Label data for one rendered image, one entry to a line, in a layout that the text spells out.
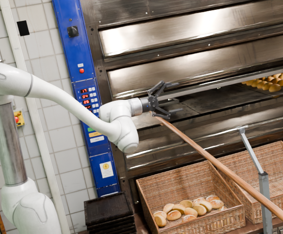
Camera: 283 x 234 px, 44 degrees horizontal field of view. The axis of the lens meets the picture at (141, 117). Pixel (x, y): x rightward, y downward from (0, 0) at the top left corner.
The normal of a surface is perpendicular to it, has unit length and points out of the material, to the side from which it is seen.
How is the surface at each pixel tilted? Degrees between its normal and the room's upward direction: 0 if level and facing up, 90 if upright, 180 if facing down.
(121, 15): 90
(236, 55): 70
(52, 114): 90
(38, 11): 90
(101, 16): 90
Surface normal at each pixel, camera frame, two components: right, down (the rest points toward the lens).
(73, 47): 0.22, 0.23
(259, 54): 0.15, -0.11
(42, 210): 0.62, -0.26
